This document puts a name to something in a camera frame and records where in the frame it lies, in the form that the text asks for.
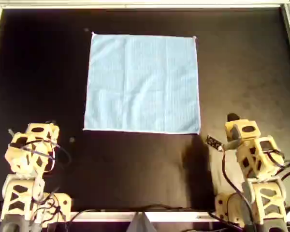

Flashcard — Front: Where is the grey camera stand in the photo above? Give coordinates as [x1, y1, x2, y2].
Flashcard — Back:
[127, 211, 158, 232]

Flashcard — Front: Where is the black right camera cable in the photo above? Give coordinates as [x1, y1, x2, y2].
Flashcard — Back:
[221, 147, 256, 228]

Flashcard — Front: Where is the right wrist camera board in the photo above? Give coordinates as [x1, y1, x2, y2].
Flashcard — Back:
[206, 135, 223, 152]

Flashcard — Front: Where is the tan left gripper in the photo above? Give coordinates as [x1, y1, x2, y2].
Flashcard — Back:
[26, 122, 61, 146]

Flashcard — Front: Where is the long black power cable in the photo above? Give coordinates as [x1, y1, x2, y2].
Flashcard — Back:
[67, 204, 191, 224]

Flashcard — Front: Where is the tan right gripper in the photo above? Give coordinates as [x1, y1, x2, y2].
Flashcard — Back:
[225, 113, 261, 144]

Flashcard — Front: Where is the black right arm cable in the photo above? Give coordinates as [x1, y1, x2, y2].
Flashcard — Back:
[263, 149, 290, 179]

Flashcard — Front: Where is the light blue microfibre cloth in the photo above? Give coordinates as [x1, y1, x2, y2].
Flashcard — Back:
[83, 32, 201, 135]

